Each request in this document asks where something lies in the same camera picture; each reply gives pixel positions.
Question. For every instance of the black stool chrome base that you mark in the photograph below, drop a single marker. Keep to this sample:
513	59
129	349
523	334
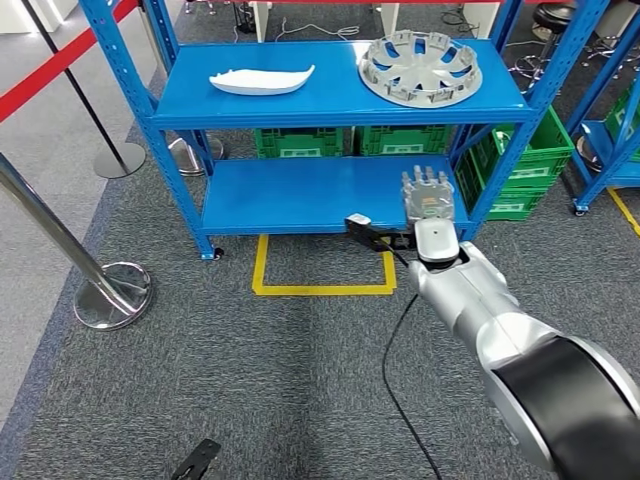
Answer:
550	16

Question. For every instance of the black office chair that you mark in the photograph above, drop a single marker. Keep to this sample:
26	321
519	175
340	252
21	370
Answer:
244	16

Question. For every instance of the chrome chair star base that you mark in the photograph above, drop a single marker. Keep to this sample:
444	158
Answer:
607	53

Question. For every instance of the round metal disc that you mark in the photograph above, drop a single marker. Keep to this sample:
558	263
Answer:
586	156

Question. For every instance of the blue metal shelf rack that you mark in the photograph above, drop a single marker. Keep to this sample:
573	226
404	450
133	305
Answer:
310	192
598	139

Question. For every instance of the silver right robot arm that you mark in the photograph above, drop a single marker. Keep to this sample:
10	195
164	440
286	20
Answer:
500	318

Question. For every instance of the yellow floor tape line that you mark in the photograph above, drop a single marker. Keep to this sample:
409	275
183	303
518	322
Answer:
625	212

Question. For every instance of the black camera bracket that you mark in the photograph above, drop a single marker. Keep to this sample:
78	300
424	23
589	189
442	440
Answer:
198	459
380	238

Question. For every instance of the black stanchion post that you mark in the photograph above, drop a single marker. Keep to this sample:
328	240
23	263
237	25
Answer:
120	161

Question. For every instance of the white plastic trim part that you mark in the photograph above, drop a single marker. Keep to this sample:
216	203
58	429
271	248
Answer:
260	81

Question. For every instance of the black left camera bracket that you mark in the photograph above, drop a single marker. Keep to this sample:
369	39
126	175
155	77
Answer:
198	459

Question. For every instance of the chrome stanchion post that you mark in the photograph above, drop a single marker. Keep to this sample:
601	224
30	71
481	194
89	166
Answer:
187	157
112	298

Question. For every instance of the silver wheel hubcap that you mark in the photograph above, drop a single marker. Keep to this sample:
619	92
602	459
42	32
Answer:
423	73

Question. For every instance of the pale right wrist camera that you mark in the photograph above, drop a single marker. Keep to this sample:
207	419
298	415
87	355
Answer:
358	219

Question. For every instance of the white table leg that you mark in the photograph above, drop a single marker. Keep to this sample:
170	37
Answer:
389	20
260	20
478	20

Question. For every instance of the black right camera bracket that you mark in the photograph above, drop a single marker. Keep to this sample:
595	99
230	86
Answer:
380	238

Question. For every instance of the green plastic crate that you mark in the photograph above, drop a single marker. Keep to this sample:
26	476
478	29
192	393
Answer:
547	149
515	204
400	138
297	139
612	116

